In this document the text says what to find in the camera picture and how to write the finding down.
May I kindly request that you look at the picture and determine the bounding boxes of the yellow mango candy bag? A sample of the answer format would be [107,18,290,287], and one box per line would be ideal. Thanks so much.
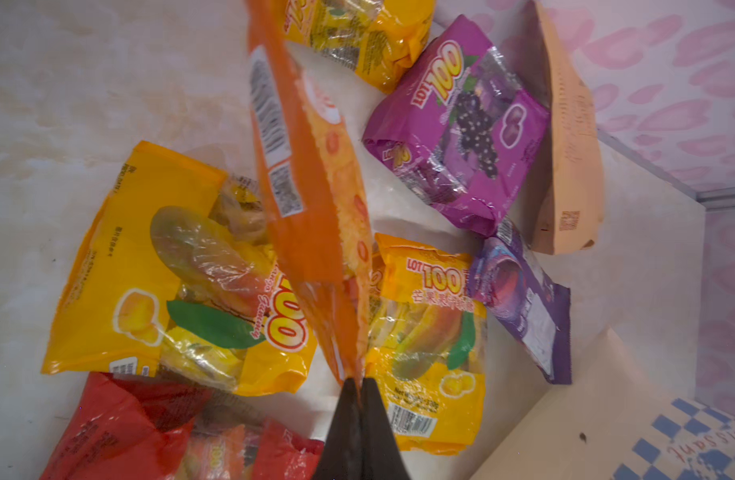
[42,142,317,397]
[367,233,487,455]

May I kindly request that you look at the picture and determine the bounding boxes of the white blue checkered paper bag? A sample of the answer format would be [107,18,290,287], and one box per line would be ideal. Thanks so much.
[474,329,735,479]

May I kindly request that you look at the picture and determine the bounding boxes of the red fruit candy bag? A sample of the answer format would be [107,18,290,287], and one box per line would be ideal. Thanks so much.
[42,373,324,479]

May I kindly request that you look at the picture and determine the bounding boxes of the yellow orange candy bag back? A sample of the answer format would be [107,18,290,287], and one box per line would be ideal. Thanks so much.
[272,0,435,94]

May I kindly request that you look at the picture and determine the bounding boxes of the orange snack packet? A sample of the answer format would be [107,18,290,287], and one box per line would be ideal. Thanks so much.
[247,1,373,382]

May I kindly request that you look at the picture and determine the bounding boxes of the purple snack packet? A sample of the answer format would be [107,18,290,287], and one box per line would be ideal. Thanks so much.
[467,218,573,385]

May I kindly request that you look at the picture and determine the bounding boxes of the magenta grape candy bag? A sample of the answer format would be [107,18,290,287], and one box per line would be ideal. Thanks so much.
[363,15,551,237]

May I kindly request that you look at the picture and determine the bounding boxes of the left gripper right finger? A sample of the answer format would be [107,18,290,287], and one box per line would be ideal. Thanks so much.
[360,378,411,480]

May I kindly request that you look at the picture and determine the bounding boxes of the peach paper snack pouch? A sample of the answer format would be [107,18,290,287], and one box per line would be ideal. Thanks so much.
[513,1,605,255]

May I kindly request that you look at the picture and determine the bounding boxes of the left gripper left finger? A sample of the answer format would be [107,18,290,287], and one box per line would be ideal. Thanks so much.
[312,378,363,480]

